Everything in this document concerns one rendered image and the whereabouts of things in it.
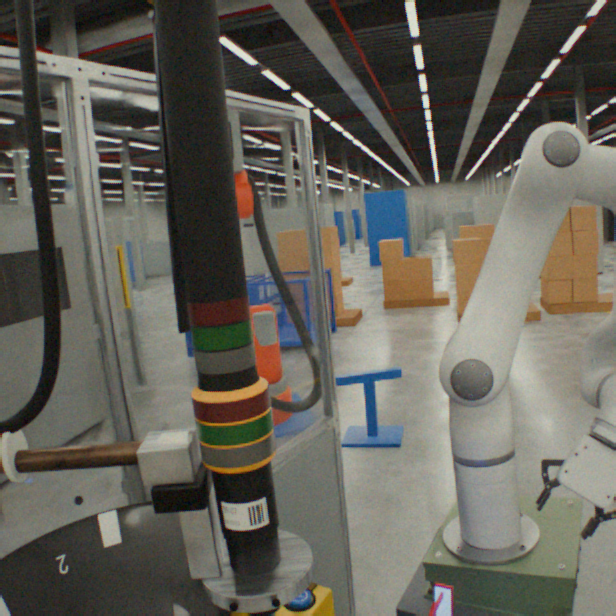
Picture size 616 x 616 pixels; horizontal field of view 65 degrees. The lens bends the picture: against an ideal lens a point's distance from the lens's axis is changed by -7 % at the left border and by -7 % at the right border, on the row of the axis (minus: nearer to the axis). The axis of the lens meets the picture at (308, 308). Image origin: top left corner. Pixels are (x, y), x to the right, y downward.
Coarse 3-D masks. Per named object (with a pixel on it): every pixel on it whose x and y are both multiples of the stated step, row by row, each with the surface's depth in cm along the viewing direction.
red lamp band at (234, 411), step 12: (252, 396) 27; (264, 396) 28; (204, 408) 27; (216, 408) 27; (228, 408) 27; (240, 408) 27; (252, 408) 27; (264, 408) 28; (204, 420) 27; (216, 420) 27; (228, 420) 27; (240, 420) 27
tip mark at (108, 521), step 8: (112, 512) 46; (104, 520) 45; (112, 520) 45; (104, 528) 44; (112, 528) 45; (104, 536) 44; (112, 536) 44; (120, 536) 44; (104, 544) 43; (112, 544) 44
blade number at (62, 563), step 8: (56, 552) 43; (64, 552) 43; (56, 560) 42; (64, 560) 42; (72, 560) 42; (56, 568) 42; (64, 568) 42; (72, 568) 42; (56, 576) 41; (64, 576) 41; (72, 576) 42
